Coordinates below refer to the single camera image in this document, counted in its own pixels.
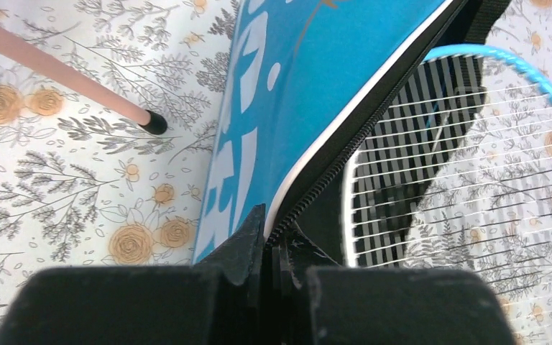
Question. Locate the pink music stand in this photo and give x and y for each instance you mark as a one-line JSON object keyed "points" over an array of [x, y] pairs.
{"points": [[20, 51]]}

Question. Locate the blue racket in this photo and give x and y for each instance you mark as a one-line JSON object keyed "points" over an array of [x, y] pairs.
{"points": [[458, 171]]}

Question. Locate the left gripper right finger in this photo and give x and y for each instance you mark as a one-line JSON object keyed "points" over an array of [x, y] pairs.
{"points": [[322, 302]]}

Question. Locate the blue racket cover bag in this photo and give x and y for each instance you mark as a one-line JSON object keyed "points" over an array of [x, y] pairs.
{"points": [[303, 78]]}

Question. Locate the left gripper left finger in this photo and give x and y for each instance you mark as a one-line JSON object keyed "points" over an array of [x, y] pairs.
{"points": [[216, 301]]}

